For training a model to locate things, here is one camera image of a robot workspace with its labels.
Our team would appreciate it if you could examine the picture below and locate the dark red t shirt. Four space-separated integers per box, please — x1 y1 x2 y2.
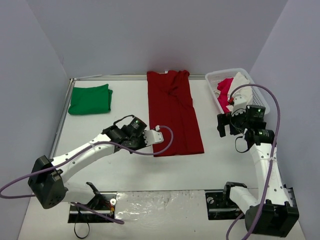
147 70 205 157

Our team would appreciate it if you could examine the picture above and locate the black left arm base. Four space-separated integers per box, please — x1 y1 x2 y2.
67 192 117 224

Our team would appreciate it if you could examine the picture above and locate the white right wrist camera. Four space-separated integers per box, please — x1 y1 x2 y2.
226 95 247 116

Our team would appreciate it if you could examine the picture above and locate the cream white t shirt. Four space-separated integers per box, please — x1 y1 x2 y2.
228 72 253 103

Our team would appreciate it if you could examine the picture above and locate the thin black cable loop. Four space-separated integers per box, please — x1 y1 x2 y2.
73 222 91 239

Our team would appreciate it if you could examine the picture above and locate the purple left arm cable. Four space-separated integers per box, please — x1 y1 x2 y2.
0 124 175 225

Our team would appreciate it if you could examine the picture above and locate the white plastic laundry basket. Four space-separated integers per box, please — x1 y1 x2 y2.
205 68 270 115

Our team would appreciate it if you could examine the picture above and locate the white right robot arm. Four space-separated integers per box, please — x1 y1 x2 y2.
217 105 299 238

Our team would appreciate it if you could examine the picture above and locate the pink t shirt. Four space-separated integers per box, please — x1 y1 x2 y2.
217 78 234 113

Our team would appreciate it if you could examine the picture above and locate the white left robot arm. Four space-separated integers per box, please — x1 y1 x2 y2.
28 117 162 209

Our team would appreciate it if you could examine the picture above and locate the folded green t shirt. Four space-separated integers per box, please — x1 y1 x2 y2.
67 84 113 116

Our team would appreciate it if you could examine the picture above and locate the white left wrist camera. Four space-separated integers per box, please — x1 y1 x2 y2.
142 129 164 146

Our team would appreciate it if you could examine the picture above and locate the white foam front board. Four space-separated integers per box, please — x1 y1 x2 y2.
18 190 232 240

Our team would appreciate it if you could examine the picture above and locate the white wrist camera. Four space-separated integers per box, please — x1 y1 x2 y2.
226 95 247 116
142 129 164 146

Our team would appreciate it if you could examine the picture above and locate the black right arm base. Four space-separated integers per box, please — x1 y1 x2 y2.
204 189 242 221

